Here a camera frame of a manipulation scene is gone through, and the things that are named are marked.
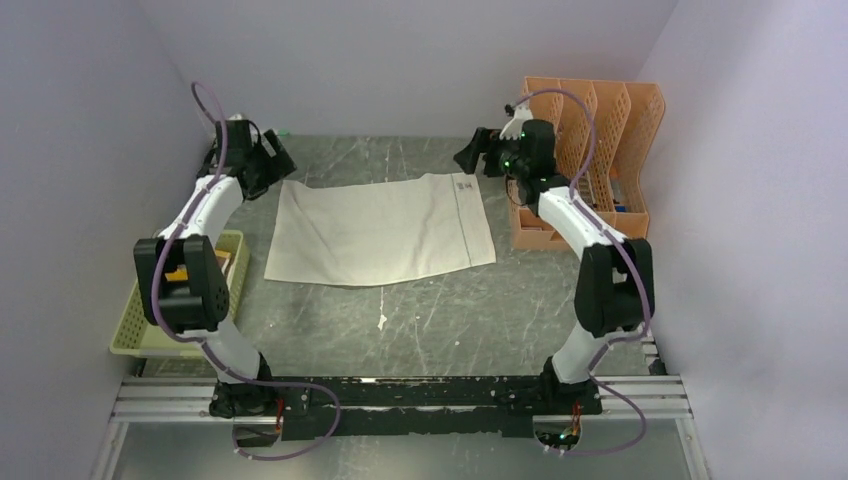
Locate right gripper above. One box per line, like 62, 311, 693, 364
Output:
454, 128, 528, 181

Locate yellow brown bear towel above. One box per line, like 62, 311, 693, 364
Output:
164, 249, 233, 283

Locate white towel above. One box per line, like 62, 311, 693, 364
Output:
264, 173, 496, 287

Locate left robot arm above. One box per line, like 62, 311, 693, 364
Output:
133, 117, 296, 419

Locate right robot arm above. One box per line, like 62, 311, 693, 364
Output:
454, 120, 655, 414

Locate orange file organizer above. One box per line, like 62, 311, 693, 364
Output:
521, 76, 665, 238

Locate green plastic basket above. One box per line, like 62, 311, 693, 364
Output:
109, 230, 250, 358

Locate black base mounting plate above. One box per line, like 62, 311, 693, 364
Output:
209, 374, 602, 440

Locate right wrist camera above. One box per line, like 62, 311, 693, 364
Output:
498, 105, 534, 141

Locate aluminium frame rails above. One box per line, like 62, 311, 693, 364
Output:
89, 261, 713, 480

